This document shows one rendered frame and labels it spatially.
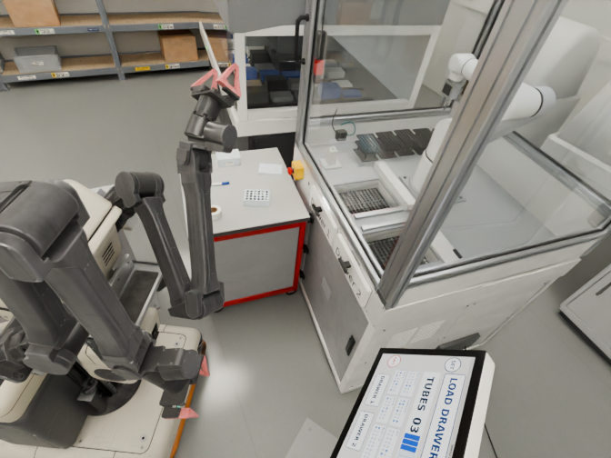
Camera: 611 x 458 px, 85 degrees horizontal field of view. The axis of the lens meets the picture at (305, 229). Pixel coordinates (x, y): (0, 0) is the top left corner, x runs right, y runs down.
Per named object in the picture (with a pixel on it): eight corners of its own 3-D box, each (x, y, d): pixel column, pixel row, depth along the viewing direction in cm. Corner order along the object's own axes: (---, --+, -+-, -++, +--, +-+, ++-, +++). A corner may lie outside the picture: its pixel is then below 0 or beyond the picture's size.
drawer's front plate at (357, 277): (361, 307, 125) (367, 292, 117) (332, 250, 143) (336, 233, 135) (365, 306, 125) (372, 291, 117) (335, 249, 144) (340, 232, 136)
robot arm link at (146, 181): (121, 209, 93) (137, 208, 98) (144, 196, 89) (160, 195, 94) (110, 179, 94) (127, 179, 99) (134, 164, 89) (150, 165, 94)
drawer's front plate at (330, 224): (330, 245, 145) (334, 228, 137) (308, 202, 163) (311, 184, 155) (334, 244, 145) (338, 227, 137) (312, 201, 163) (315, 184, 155)
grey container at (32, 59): (20, 74, 364) (11, 57, 352) (22, 63, 382) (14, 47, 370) (62, 71, 379) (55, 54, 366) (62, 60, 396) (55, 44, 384)
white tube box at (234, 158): (217, 167, 184) (216, 159, 180) (215, 158, 189) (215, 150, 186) (241, 164, 187) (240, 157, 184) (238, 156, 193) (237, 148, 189)
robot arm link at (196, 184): (184, 317, 85) (212, 303, 95) (201, 319, 83) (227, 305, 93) (169, 146, 81) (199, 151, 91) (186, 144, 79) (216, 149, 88)
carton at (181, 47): (165, 63, 419) (161, 38, 399) (161, 54, 438) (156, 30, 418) (198, 60, 434) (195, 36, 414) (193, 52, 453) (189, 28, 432)
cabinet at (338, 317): (338, 402, 178) (375, 333, 120) (285, 255, 243) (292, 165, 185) (479, 353, 205) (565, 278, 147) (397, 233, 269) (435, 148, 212)
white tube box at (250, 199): (244, 205, 165) (243, 200, 162) (245, 194, 171) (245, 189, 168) (268, 206, 166) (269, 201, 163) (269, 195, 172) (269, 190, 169)
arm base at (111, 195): (111, 185, 101) (91, 213, 93) (128, 175, 97) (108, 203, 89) (135, 204, 106) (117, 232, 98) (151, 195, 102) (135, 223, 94)
